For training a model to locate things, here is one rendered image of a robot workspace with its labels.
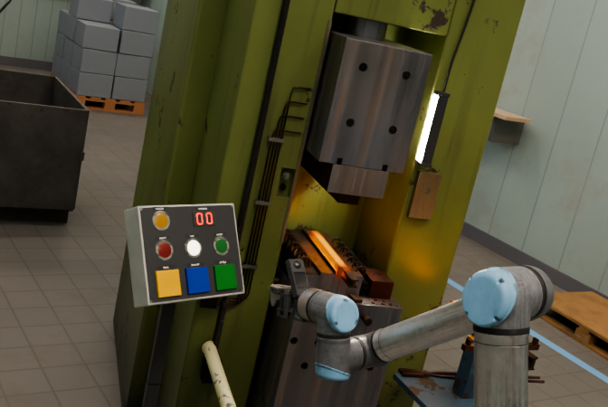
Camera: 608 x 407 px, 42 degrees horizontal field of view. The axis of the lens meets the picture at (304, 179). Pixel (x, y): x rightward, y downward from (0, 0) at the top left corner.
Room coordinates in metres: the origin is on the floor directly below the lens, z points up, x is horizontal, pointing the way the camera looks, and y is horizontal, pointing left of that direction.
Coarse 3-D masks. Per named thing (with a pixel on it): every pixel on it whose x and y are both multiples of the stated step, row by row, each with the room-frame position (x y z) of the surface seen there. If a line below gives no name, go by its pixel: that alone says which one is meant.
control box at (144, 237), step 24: (144, 216) 2.10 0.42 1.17; (168, 216) 2.15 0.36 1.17; (192, 216) 2.21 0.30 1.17; (216, 216) 2.27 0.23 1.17; (144, 240) 2.07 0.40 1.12; (168, 240) 2.12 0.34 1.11; (192, 240) 2.17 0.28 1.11; (216, 240) 2.23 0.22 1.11; (144, 264) 2.04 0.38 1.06; (168, 264) 2.09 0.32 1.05; (192, 264) 2.14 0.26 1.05; (216, 264) 2.20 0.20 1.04; (240, 264) 2.26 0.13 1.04; (144, 288) 2.02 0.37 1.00; (240, 288) 2.23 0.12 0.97
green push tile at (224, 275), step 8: (232, 264) 2.23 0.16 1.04; (216, 272) 2.18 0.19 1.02; (224, 272) 2.20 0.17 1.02; (232, 272) 2.22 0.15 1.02; (216, 280) 2.17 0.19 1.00; (224, 280) 2.19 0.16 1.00; (232, 280) 2.21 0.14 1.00; (216, 288) 2.16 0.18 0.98; (224, 288) 2.18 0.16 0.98; (232, 288) 2.20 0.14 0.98
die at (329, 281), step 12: (300, 240) 2.76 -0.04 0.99; (312, 240) 2.76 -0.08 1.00; (312, 252) 2.65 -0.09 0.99; (312, 264) 2.55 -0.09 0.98; (324, 264) 2.56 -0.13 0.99; (348, 264) 2.61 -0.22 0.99; (312, 276) 2.46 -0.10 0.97; (324, 276) 2.47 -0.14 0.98; (336, 276) 2.49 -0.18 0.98; (360, 276) 2.52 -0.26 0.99; (324, 288) 2.48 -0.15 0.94; (336, 288) 2.49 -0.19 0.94; (348, 288) 2.51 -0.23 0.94
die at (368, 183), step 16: (304, 160) 2.72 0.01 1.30; (320, 176) 2.53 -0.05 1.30; (336, 176) 2.46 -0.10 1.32; (352, 176) 2.48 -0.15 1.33; (368, 176) 2.50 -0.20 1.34; (384, 176) 2.51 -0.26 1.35; (336, 192) 2.46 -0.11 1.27; (352, 192) 2.48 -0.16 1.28; (368, 192) 2.50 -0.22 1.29; (384, 192) 2.52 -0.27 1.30
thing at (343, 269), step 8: (312, 232) 2.80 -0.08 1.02; (320, 240) 2.73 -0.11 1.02; (320, 248) 2.69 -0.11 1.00; (328, 248) 2.66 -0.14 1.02; (328, 256) 2.60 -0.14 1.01; (336, 256) 2.59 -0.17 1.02; (336, 264) 2.53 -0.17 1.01; (344, 264) 2.53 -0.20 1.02; (344, 272) 2.45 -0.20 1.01; (352, 272) 2.45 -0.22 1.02; (344, 280) 2.44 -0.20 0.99; (352, 280) 2.39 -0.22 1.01
